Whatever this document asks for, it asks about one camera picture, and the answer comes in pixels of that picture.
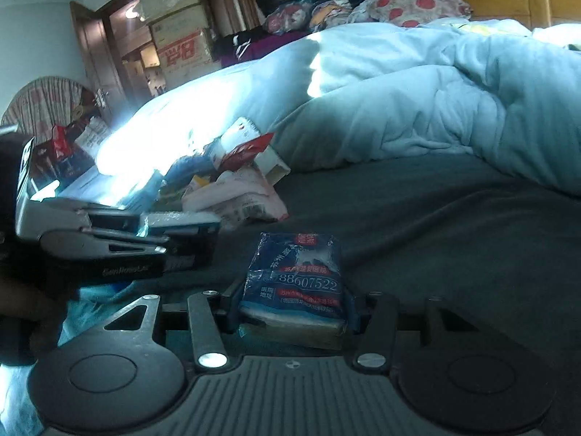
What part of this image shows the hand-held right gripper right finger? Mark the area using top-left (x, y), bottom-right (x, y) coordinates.
top-left (347, 291), bottom-right (459, 368)

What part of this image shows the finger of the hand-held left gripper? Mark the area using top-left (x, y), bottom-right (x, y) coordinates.
top-left (43, 231), bottom-right (172, 261)
top-left (86, 209), bottom-right (150, 237)

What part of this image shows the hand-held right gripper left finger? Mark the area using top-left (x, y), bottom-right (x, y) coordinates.
top-left (103, 282), bottom-right (246, 370)

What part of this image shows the dark blue box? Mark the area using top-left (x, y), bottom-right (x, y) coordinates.
top-left (138, 211), bottom-right (223, 274)

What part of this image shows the blue tissue packet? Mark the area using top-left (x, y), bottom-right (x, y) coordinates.
top-left (238, 231), bottom-right (358, 350)

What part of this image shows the person's left hand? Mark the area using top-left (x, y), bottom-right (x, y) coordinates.
top-left (0, 282), bottom-right (80, 365)

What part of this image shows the red bag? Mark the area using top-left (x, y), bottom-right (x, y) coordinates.
top-left (50, 125), bottom-right (70, 156)

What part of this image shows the white printed bag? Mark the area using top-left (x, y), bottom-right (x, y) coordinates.
top-left (75, 116), bottom-right (113, 152)

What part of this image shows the red snack packet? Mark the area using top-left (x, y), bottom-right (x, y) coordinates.
top-left (220, 133), bottom-right (275, 171)

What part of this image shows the small open cardboard box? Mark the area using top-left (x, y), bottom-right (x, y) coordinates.
top-left (254, 145), bottom-right (292, 187)

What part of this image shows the white red box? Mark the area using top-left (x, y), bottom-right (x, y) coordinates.
top-left (220, 117), bottom-right (259, 146)

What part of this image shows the plain cardboard box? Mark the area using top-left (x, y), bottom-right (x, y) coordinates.
top-left (161, 61), bottom-right (223, 90)

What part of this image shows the brown wooden door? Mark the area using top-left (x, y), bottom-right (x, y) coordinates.
top-left (70, 0), bottom-right (157, 114)

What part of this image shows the maroon garment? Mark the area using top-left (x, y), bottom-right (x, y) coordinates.
top-left (213, 29), bottom-right (310, 70)

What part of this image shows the white duvet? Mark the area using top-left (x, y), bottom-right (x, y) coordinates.
top-left (95, 20), bottom-right (581, 197)

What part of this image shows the red dotted pillow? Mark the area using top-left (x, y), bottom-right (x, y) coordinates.
top-left (367, 0), bottom-right (473, 29)

